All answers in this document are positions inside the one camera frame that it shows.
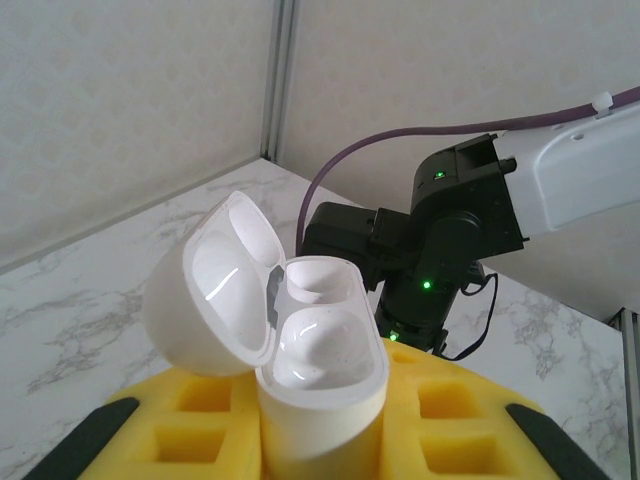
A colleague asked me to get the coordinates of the aluminium frame rail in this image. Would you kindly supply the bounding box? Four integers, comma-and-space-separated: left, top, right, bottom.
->
605, 305, 640, 351

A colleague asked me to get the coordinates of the aluminium frame post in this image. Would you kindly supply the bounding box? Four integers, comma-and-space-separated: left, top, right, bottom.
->
258, 0, 297, 162

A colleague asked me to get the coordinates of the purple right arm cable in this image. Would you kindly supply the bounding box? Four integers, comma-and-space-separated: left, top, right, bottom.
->
297, 84, 640, 256

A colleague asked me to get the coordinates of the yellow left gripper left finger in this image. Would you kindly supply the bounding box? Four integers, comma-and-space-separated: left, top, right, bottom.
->
47, 368, 266, 480

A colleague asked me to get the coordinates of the thin black cable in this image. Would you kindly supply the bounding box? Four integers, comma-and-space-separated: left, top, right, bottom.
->
439, 272, 500, 362

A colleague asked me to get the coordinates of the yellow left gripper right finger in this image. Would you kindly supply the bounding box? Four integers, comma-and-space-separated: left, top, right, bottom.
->
377, 337, 619, 480

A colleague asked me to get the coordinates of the white earbud charging case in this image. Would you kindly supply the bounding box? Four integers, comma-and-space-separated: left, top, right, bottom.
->
142, 191, 391, 480

